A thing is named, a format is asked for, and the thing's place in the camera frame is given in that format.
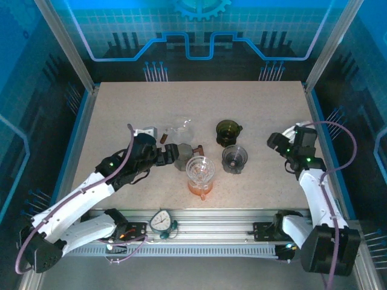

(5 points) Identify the grey plastic coffee dripper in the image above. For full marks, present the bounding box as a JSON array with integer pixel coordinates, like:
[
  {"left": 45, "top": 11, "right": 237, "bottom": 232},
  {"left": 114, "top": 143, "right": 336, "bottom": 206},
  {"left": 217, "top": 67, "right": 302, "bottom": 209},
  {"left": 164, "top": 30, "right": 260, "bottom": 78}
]
[{"left": 221, "top": 144, "right": 249, "bottom": 175}]

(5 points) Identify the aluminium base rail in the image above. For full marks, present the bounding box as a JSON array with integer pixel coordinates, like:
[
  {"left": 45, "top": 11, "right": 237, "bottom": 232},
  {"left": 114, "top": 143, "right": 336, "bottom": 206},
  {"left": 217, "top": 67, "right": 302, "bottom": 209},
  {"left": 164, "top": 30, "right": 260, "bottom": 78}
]
[{"left": 65, "top": 207, "right": 314, "bottom": 247}]

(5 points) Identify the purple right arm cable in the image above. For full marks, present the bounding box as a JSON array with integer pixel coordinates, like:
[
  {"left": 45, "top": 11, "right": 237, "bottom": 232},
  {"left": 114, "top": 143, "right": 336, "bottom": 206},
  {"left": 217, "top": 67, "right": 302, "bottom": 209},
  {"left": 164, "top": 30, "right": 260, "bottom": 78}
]
[{"left": 307, "top": 120, "right": 358, "bottom": 290}]

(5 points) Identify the grey octagonal server wooden handle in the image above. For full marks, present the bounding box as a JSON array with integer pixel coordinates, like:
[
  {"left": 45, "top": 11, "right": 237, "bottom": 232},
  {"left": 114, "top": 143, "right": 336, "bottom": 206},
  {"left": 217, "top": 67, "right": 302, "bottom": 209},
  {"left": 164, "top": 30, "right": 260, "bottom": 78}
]
[{"left": 173, "top": 141, "right": 204, "bottom": 172}]

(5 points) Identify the grey slotted cable duct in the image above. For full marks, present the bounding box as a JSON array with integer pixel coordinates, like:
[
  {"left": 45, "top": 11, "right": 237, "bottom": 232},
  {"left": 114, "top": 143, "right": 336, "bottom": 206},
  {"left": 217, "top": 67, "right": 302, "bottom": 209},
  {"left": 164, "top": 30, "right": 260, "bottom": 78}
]
[{"left": 65, "top": 243, "right": 281, "bottom": 258}]

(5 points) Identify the dark green coffee dripper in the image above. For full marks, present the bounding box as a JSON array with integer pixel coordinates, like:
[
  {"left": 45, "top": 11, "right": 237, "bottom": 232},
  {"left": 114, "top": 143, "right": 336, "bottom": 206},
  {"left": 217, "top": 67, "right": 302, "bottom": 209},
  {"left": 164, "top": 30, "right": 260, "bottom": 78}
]
[{"left": 215, "top": 119, "right": 244, "bottom": 147}]

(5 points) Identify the aluminium frame post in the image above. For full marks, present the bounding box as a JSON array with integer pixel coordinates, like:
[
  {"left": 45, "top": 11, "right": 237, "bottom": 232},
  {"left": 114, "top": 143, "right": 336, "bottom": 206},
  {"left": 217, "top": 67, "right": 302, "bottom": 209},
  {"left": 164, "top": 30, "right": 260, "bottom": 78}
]
[
  {"left": 303, "top": 0, "right": 366, "bottom": 92},
  {"left": 33, "top": 0, "right": 101, "bottom": 93}
]

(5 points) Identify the silver metal bracket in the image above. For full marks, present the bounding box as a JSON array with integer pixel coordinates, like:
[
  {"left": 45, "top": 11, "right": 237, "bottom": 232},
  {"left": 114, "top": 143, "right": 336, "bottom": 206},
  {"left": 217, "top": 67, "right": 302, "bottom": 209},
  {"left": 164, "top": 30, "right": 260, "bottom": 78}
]
[{"left": 134, "top": 126, "right": 158, "bottom": 137}]

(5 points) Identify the clear glass coffee server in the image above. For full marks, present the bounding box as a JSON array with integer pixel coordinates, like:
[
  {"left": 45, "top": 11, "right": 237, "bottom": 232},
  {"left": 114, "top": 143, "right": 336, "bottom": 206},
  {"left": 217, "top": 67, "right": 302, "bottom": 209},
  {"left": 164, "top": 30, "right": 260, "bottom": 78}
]
[{"left": 160, "top": 117, "right": 195, "bottom": 144}]

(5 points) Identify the green triangular alarm clock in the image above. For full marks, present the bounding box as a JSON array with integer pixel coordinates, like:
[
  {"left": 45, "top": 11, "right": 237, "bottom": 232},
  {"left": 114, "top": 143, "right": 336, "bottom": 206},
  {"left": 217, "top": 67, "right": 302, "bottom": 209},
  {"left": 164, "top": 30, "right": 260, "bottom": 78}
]
[{"left": 149, "top": 208, "right": 180, "bottom": 240}]

